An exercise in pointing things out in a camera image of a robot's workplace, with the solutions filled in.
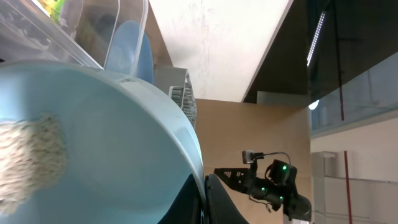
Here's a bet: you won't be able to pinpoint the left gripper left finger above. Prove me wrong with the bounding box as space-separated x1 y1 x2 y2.
158 175 202 224

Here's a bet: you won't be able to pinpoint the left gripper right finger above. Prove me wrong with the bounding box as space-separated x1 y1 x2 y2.
205 174 248 224

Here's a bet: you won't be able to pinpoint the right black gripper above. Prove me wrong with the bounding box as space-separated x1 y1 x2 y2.
214 161 272 202

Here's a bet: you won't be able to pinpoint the light blue bowl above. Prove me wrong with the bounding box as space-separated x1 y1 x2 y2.
1 60 206 223

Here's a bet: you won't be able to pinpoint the waste paper wrapper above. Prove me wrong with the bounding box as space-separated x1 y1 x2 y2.
32 0 66 26

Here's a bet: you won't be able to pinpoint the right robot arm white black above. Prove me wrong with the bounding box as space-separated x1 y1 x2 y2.
214 159 312 222

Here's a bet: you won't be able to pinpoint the grey dishwasher rack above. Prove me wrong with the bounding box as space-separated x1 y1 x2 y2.
154 67 197 128

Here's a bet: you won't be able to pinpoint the rice leftovers in bowl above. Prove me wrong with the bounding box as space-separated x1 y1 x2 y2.
1 113 67 216

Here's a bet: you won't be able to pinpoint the dark blue plate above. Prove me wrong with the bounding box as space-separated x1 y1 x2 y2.
104 21 154 84

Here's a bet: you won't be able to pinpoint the clear plastic bin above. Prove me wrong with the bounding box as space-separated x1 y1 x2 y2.
1 0 149 69

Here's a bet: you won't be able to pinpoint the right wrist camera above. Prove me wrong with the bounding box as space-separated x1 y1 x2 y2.
242 151 264 164

